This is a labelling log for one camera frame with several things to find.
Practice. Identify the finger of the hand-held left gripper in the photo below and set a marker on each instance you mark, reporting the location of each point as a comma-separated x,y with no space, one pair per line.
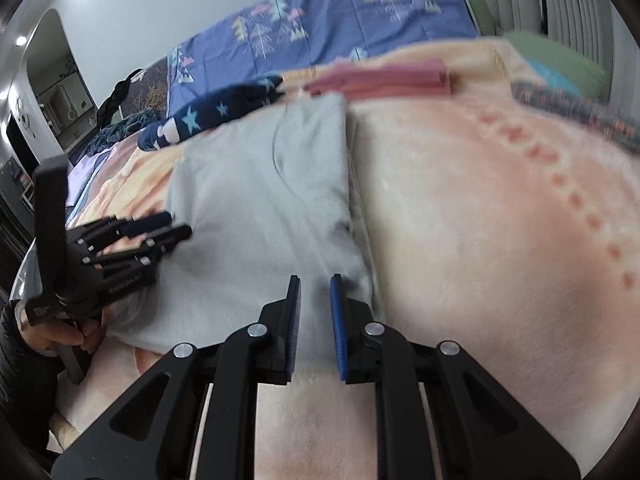
150,222
172,237

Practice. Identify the grey curtain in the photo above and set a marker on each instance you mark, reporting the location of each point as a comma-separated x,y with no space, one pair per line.
575,5

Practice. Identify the blue patterned pillow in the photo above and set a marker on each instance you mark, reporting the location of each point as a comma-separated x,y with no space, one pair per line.
325,25

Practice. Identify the peach fleece blanket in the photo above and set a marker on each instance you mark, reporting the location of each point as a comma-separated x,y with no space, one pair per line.
475,210

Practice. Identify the grey garment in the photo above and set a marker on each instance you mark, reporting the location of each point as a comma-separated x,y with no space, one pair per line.
250,200

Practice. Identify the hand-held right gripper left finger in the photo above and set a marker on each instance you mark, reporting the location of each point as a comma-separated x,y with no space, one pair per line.
295,320

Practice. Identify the navy star-print garment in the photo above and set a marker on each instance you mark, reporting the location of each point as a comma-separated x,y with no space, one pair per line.
210,110

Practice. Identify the teal cloth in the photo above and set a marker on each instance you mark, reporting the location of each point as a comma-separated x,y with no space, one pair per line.
550,77

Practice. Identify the black cloth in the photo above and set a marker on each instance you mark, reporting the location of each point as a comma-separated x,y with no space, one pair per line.
112,100

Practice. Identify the multicolour patterned cloth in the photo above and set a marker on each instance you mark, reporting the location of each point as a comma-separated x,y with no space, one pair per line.
590,112

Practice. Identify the dark blue knit cloth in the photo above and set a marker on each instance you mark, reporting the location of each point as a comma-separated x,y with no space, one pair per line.
120,130

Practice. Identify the green pillow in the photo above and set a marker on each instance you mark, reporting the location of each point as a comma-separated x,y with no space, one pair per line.
555,55

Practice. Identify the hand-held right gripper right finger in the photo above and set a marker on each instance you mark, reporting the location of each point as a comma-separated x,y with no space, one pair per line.
337,325

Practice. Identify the lavender cloth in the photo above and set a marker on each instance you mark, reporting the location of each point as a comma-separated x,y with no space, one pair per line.
87,180

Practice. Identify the pink folded garment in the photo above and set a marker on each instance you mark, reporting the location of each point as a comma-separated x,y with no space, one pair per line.
380,80

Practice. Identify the person's left forearm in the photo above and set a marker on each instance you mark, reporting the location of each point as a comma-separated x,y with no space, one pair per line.
25,395

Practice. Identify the person's left hand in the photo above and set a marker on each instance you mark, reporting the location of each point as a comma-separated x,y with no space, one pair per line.
50,335

